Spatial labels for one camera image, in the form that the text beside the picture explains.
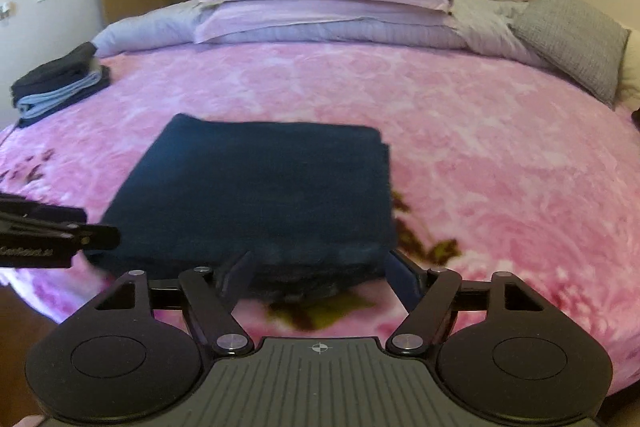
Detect grey striped pillow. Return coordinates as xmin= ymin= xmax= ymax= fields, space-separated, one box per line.
xmin=509 ymin=0 xmax=632 ymax=108

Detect black folded garment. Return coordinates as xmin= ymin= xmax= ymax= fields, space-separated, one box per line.
xmin=11 ymin=42 xmax=98 ymax=100

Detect dark blue jeans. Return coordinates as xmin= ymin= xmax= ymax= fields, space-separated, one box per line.
xmin=84 ymin=113 xmax=398 ymax=303

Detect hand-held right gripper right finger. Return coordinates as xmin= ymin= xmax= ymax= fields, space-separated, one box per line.
xmin=385 ymin=251 xmax=557 ymax=354

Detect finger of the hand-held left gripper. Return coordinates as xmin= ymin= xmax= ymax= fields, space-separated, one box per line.
xmin=0 ymin=193 xmax=90 ymax=228
xmin=0 ymin=221 xmax=121 ymax=254

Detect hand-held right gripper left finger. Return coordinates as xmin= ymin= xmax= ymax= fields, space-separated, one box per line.
xmin=94 ymin=251 xmax=255 ymax=356

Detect white pillows at headboard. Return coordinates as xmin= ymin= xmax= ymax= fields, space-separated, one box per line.
xmin=617 ymin=52 xmax=640 ymax=108

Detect pink floral blanket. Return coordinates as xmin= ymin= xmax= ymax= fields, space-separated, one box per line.
xmin=0 ymin=39 xmax=640 ymax=348

